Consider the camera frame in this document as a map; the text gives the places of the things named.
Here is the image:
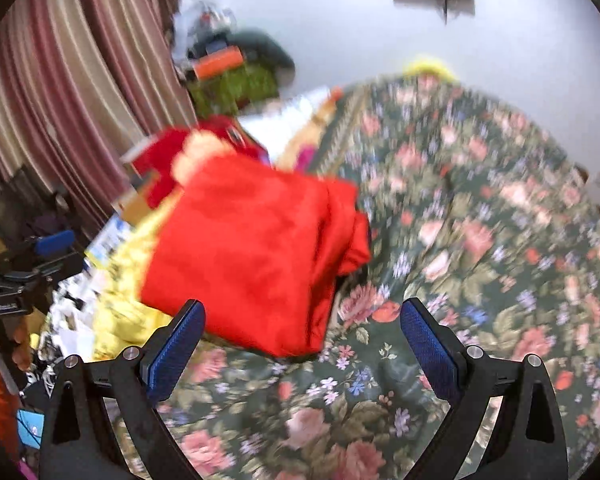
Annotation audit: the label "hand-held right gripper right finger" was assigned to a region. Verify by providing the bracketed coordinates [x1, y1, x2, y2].
[399, 297, 570, 480]

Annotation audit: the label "person's left hand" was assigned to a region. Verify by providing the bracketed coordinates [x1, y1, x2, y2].
[0, 317, 35, 374]

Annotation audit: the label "orange box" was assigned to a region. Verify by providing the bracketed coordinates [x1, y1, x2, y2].
[192, 46, 245, 81]

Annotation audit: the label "white chargers and cables clutter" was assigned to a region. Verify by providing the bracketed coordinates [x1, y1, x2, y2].
[27, 270, 106, 396]

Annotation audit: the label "brown cardboard box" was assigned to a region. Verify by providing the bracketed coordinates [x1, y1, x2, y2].
[111, 170, 162, 227]

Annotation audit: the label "white clothes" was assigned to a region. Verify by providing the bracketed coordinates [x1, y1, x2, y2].
[237, 87, 334, 157]

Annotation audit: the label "pile of printed booklets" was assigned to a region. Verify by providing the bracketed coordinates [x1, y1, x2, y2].
[84, 212, 137, 267]

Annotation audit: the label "yellow cloth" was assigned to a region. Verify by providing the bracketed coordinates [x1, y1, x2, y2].
[91, 210, 182, 362]

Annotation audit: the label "floral bed blanket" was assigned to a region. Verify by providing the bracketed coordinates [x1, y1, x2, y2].
[105, 72, 600, 480]

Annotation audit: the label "blue card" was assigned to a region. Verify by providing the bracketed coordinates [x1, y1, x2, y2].
[17, 409, 44, 447]

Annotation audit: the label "red zip jacket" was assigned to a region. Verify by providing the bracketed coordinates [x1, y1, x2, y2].
[140, 157, 374, 359]

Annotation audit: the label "dark green cushion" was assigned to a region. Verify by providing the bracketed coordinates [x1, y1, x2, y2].
[230, 30, 297, 84]

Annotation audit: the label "striped brown curtain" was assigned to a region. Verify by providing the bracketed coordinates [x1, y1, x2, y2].
[0, 0, 202, 243]

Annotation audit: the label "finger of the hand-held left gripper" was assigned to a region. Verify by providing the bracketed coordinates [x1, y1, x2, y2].
[30, 251, 87, 287]
[7, 230, 77, 274]

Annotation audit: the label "red plush toy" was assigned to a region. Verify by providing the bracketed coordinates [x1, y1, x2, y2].
[129, 115, 269, 212]

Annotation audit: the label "yellow fluffy item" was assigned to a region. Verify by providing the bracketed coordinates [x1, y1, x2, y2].
[403, 55, 459, 81]

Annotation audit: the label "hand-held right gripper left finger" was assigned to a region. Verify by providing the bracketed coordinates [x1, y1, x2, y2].
[39, 299, 207, 480]

